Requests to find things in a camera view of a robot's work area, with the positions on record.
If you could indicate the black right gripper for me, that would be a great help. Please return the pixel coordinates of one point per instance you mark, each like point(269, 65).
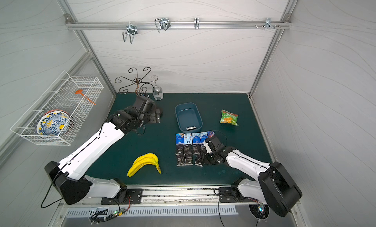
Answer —
point(207, 159)

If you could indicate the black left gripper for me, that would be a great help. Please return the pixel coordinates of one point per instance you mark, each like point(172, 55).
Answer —
point(156, 115)

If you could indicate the red blue tissue pack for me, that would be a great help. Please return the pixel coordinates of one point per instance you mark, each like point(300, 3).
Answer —
point(210, 134)

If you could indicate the light blue tissue pack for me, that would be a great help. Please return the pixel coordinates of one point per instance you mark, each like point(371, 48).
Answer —
point(196, 138)
point(203, 137)

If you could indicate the white blue tissue pack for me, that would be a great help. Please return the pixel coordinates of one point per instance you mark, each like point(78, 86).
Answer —
point(188, 139)

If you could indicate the black tissue pack bottom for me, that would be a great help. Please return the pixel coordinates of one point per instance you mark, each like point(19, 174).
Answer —
point(191, 128)

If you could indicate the dark blue tissue pack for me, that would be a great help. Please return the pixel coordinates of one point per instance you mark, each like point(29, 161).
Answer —
point(180, 139)

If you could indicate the teal storage box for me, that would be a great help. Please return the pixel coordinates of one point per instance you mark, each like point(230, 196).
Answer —
point(188, 115)

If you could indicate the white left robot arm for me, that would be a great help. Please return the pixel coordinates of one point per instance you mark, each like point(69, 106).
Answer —
point(68, 175)

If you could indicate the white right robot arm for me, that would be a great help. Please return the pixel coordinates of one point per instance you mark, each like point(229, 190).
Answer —
point(271, 185)

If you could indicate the copper glass rack stand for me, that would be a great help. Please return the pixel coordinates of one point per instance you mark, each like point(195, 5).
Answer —
point(142, 86)

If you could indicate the green snack bag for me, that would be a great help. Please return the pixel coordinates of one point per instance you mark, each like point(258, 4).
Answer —
point(228, 118)

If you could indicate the yellow banana bunch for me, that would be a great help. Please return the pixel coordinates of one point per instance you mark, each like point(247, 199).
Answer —
point(141, 161)

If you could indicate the orange spatula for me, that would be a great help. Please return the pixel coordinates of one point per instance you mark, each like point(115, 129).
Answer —
point(80, 92)

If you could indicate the metal hook left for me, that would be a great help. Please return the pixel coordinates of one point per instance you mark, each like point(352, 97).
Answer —
point(130, 32)

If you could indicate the blue yellow patterned plate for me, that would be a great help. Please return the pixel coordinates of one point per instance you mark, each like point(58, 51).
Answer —
point(54, 123)

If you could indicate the metal hook middle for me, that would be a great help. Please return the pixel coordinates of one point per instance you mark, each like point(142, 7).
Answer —
point(162, 24)

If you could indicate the metal hook small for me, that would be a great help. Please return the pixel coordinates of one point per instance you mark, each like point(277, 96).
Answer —
point(196, 23)

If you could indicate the metal hook right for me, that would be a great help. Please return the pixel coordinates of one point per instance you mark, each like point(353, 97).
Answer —
point(267, 25)

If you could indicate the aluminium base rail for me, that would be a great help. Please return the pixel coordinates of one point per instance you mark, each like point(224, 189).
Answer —
point(176, 194)

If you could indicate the white wire basket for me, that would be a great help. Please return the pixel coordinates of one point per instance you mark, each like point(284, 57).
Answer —
point(60, 95)

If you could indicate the aluminium top rail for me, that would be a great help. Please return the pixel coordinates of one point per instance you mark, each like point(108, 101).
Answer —
point(176, 25)

